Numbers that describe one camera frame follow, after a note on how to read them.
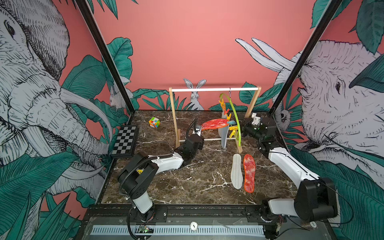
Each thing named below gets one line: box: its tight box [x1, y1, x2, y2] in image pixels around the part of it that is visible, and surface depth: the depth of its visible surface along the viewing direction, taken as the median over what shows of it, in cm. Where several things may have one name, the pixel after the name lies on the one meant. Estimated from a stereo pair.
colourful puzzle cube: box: [148, 116, 161, 129], surface depth 109 cm
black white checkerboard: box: [110, 125, 140, 159], surface depth 100 cm
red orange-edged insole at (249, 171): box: [243, 154, 256, 194], surface depth 90 cm
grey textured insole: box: [231, 153, 244, 190], surface depth 90 cm
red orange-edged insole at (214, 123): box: [201, 118, 229, 131], surface depth 83 cm
